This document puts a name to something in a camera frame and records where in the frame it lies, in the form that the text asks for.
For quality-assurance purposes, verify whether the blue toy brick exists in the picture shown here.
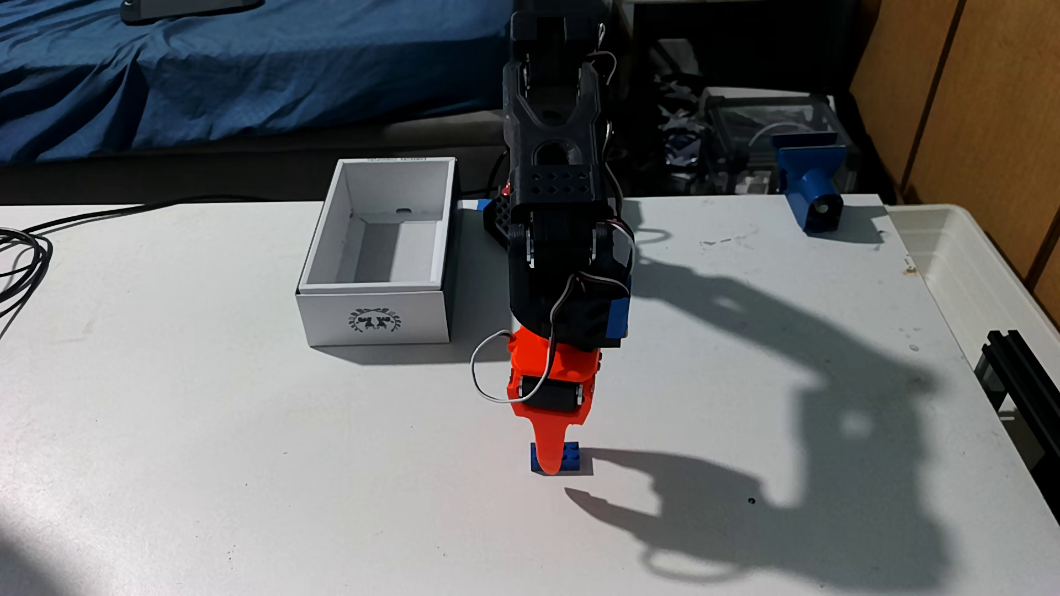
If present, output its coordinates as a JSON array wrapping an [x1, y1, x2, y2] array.
[[530, 442, 582, 477]]

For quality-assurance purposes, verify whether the white cardboard box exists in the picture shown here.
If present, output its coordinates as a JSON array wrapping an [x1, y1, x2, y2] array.
[[295, 156, 458, 347]]

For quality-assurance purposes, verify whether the clear plastic case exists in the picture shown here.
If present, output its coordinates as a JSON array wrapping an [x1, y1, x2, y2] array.
[[696, 88, 857, 197]]

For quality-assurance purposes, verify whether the white plastic bin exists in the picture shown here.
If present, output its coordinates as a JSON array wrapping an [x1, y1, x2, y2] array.
[[883, 204, 1060, 398]]

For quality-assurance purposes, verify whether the blue bed sheet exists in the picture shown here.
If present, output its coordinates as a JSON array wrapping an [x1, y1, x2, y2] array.
[[0, 0, 516, 165]]

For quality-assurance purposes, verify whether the brown wooden cabinet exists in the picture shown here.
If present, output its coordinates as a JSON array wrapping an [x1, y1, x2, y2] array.
[[848, 0, 1060, 326]]

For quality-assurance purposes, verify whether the dark flat device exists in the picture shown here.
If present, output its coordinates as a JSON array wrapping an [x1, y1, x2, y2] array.
[[120, 0, 266, 25]]

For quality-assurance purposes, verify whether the blue printed camera mount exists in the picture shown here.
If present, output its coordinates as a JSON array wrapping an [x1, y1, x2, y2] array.
[[769, 132, 849, 236]]

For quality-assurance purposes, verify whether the black aluminium rail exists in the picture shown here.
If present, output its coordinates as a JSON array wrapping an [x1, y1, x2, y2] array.
[[972, 328, 1060, 524]]

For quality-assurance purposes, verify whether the black cable bundle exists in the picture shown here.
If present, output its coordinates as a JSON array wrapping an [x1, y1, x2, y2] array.
[[0, 195, 278, 326]]

